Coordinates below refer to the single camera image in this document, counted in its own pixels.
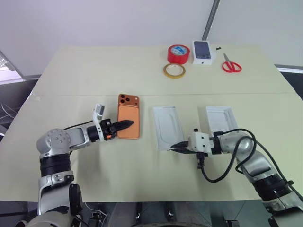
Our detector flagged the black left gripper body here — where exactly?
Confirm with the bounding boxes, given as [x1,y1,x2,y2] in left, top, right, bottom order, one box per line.
[100,119,118,140]

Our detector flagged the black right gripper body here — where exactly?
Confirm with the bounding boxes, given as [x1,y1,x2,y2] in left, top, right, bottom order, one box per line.
[185,129,207,158]

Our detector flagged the shallow white phone box half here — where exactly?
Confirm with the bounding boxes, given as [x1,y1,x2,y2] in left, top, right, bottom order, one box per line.
[152,106,186,152]

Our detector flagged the deep white phone box half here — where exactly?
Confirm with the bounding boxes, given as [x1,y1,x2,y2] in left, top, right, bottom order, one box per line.
[198,105,239,143]

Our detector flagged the closed white phone box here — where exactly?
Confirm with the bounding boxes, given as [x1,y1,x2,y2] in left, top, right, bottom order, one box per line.
[191,40,217,66]

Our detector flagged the orange smartphone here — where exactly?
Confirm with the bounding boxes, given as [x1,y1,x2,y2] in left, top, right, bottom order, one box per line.
[116,93,141,140]

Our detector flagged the yellow tape roll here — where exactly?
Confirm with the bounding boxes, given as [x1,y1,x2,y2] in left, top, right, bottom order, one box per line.
[162,63,187,79]

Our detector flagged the red tape roll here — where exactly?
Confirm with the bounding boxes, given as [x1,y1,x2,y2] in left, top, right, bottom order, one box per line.
[167,44,191,65]

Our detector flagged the clear plastic bin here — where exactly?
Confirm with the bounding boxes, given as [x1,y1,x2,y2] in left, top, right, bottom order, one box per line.
[0,49,25,82]

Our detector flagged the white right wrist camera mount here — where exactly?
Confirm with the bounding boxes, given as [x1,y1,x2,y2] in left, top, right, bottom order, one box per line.
[187,131,215,157]

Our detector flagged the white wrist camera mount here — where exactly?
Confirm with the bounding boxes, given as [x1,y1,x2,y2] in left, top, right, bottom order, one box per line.
[92,103,106,142]
[187,131,215,157]

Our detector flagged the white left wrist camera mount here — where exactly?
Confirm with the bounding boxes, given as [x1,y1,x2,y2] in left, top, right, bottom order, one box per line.
[92,103,106,142]

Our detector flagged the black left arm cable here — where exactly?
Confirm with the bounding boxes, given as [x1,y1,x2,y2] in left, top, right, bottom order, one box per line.
[63,120,94,131]

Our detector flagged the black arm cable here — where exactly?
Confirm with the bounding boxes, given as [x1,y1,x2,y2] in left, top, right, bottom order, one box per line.
[197,128,294,188]
[63,120,94,131]

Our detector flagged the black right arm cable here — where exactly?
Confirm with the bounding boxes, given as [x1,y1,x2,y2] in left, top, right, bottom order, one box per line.
[197,128,294,188]

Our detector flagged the red handled scissors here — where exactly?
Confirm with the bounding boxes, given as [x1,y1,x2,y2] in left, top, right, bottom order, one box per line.
[221,52,243,74]

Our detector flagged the grey wall post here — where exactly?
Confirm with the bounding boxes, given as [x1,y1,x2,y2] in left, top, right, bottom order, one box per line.
[201,0,221,41]

